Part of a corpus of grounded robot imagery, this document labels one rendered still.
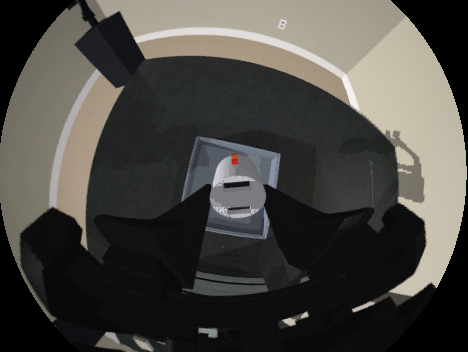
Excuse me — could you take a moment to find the cream rectangular panel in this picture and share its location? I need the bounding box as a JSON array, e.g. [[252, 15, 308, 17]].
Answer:
[[282, 277, 411, 326]]

